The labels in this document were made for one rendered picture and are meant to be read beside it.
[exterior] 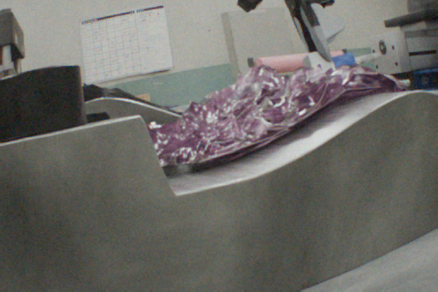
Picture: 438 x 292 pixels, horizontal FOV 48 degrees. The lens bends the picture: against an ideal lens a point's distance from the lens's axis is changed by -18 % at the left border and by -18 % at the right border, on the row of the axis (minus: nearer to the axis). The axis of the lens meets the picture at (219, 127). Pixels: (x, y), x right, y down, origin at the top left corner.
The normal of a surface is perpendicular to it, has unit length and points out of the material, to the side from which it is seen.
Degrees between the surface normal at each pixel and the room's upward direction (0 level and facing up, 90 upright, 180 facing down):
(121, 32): 90
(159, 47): 90
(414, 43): 90
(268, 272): 90
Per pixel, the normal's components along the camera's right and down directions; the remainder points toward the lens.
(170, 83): 0.25, 0.01
